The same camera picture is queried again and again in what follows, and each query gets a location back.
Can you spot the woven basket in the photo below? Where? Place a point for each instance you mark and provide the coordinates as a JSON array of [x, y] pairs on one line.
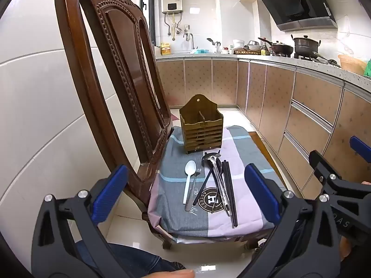
[[352, 65]]

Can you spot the steel kitchen faucet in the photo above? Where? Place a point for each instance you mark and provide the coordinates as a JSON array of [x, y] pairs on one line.
[[190, 39]]

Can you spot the dark cooking pot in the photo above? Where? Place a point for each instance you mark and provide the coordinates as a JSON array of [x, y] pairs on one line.
[[305, 45]]

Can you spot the gas stove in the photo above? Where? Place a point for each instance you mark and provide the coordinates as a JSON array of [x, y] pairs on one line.
[[301, 56]]

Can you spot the checked seat cushion cloth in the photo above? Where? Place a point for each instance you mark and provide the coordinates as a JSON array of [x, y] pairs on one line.
[[179, 217]]

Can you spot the cup with kitchen utensils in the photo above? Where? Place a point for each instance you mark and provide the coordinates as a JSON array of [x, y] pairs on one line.
[[216, 47]]

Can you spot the black chopstick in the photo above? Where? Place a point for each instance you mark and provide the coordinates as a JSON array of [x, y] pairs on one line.
[[209, 179], [227, 191], [223, 179], [232, 197], [229, 199]]

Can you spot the steel spoon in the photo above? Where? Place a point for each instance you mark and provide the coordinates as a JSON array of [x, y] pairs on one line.
[[216, 162]]

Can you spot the steel bowls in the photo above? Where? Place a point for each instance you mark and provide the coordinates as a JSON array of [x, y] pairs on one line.
[[254, 46]]

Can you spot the metal spoon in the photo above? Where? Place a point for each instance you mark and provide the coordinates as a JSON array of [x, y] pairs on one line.
[[207, 184]]

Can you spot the green plastic bag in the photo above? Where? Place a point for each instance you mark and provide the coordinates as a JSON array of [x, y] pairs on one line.
[[368, 69]]

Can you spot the patterned counter tray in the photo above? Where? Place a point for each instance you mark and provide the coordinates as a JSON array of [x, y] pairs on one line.
[[247, 52]]

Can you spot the person's right hand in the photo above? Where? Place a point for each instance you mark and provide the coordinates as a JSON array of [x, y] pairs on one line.
[[349, 250]]

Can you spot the blue jeans leg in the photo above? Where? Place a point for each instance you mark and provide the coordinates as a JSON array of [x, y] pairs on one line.
[[136, 259]]

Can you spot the long steel ladle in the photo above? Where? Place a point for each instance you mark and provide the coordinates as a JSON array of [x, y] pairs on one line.
[[326, 59]]

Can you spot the dark sauce bottle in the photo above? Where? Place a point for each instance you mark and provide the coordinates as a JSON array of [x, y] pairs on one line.
[[265, 49]]

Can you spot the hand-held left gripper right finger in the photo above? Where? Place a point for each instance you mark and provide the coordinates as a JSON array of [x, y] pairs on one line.
[[260, 194]]

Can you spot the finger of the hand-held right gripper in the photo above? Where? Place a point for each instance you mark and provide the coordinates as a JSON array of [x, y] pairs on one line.
[[318, 165], [361, 149]]

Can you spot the dark window frame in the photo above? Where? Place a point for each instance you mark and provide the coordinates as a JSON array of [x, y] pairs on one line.
[[148, 11]]

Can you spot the brown kitchen base cabinets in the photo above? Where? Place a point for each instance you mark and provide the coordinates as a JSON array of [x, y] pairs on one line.
[[313, 107]]

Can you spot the white plastic spoon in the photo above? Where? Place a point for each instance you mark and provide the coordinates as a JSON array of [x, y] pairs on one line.
[[190, 168]]

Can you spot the teal dish cloth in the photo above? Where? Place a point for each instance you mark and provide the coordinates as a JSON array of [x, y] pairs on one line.
[[202, 51]]

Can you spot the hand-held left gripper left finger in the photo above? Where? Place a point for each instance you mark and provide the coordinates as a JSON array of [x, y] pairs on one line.
[[111, 194]]

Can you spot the stack of white bowls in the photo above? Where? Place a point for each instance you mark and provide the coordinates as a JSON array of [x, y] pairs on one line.
[[238, 44]]

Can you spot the pink dustpan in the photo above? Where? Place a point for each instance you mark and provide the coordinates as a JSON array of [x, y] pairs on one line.
[[175, 118]]

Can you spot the brown wooden utensil holder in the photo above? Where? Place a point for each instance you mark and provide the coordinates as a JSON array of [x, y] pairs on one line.
[[201, 127]]

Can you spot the steel fork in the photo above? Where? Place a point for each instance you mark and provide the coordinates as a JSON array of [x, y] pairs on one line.
[[193, 191]]

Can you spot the yellow oil bottle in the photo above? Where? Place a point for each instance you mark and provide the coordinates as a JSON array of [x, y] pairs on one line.
[[165, 49]]

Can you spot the water heater pipes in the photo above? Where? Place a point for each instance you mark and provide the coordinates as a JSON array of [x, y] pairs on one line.
[[173, 26]]

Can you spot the person's left hand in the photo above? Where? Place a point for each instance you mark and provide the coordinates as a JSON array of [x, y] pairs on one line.
[[168, 274]]

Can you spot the carved wooden chair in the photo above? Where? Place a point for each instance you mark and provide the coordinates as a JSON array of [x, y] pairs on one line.
[[121, 72]]

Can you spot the black range hood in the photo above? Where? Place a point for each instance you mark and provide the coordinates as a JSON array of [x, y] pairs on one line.
[[301, 3]]

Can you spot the black wok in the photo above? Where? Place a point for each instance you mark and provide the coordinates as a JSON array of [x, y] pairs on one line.
[[281, 48]]

